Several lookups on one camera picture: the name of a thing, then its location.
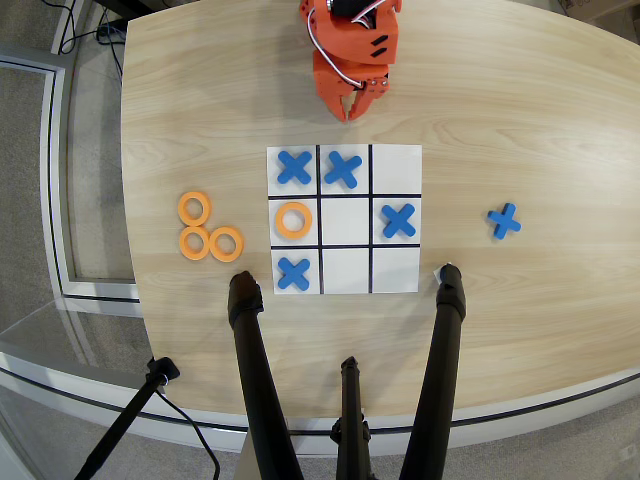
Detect orange gripper black motor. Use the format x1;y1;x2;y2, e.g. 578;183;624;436
312;48;392;124

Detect orange foam ring piece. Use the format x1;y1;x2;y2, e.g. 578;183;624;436
208;226;246;263
177;191;213;227
178;226;213;261
274;201;314;239

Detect cardboard box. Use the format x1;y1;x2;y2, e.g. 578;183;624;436
557;0;640;24

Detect blue foam cross piece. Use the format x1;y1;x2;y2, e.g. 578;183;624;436
380;202;418;238
276;150;314;185
276;256;312;291
323;151;363;190
486;202;523;240

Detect white tic-tac-toe board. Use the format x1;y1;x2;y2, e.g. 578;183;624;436
266;144;424;296

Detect black furniture base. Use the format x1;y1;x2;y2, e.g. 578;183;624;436
94;0;166;21

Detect short black tripod leg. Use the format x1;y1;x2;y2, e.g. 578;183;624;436
329;355;376;480

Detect thin black stand leg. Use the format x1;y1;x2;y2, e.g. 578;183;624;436
73;356;181;480

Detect black floor cables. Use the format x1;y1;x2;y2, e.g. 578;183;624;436
58;0;126;79

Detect white metal floor frame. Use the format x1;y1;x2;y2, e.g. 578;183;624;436
0;42;146;316

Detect black stand cable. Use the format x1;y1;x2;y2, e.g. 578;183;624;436
154;389;221;480

